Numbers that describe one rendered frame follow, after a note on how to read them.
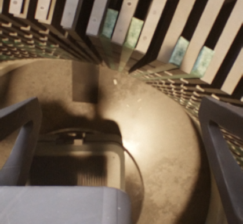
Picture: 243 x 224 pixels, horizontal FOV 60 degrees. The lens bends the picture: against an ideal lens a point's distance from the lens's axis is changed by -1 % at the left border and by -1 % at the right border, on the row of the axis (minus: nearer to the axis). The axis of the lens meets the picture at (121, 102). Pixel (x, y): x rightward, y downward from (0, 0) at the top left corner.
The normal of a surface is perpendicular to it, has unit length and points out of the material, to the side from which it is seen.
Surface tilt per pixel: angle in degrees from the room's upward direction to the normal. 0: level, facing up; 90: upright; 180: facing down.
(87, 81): 24
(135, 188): 0
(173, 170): 0
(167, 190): 0
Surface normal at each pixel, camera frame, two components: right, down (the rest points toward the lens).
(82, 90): -0.02, 0.50
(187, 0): 0.02, 0.10
